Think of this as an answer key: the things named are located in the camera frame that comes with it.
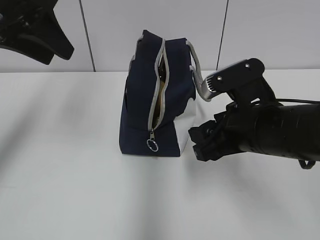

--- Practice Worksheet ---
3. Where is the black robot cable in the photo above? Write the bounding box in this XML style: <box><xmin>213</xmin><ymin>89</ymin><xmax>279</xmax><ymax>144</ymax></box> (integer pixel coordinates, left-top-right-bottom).
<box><xmin>274</xmin><ymin>99</ymin><xmax>320</xmax><ymax>170</ymax></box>

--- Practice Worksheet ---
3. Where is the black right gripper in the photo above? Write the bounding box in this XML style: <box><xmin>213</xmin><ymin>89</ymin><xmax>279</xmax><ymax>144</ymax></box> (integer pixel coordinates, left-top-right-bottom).
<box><xmin>188</xmin><ymin>102</ymin><xmax>260</xmax><ymax>162</ymax></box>

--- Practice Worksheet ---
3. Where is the brown bread loaf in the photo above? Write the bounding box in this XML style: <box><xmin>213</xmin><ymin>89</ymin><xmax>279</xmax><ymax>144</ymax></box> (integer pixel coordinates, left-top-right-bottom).
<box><xmin>159</xmin><ymin>81</ymin><xmax>166</xmax><ymax>94</ymax></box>

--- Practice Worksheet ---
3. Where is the navy insulated lunch bag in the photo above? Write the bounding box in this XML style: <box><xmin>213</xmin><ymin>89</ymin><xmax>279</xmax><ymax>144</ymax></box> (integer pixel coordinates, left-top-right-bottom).
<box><xmin>119</xmin><ymin>30</ymin><xmax>203</xmax><ymax>157</ymax></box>

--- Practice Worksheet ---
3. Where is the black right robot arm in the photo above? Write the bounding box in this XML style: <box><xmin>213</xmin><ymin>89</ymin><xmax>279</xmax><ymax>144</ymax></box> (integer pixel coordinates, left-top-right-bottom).
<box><xmin>188</xmin><ymin>104</ymin><xmax>320</xmax><ymax>168</ymax></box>

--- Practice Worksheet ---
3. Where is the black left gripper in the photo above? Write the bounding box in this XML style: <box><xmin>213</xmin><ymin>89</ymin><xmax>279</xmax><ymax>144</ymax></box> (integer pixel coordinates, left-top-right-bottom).
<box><xmin>0</xmin><ymin>0</ymin><xmax>75</xmax><ymax>65</ymax></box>

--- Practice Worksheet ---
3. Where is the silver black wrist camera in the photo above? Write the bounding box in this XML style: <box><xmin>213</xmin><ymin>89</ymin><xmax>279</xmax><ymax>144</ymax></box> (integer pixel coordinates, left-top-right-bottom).
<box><xmin>201</xmin><ymin>58</ymin><xmax>276</xmax><ymax>108</ymax></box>

